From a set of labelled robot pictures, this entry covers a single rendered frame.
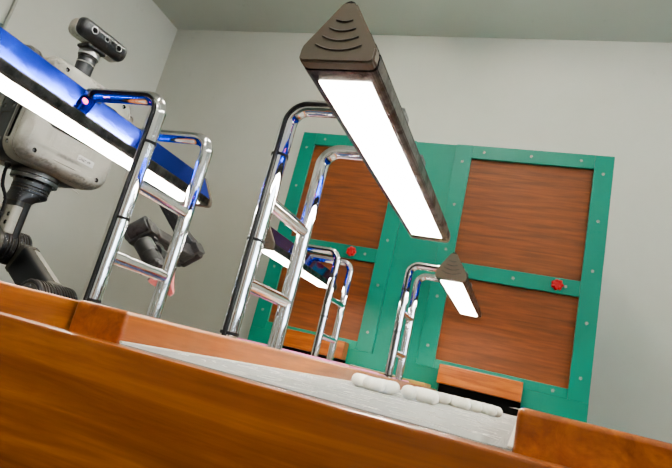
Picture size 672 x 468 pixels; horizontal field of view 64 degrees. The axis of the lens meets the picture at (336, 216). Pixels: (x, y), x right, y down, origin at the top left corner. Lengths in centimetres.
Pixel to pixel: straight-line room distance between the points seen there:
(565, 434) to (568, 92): 333
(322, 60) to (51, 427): 39
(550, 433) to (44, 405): 35
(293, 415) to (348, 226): 206
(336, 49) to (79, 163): 143
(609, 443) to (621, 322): 284
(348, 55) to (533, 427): 36
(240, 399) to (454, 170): 207
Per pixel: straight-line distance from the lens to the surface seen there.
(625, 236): 331
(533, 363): 219
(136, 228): 174
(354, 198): 244
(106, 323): 48
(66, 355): 47
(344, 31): 57
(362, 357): 226
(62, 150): 186
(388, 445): 35
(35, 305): 85
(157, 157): 115
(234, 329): 74
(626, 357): 318
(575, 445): 37
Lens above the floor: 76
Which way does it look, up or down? 15 degrees up
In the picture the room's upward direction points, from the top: 14 degrees clockwise
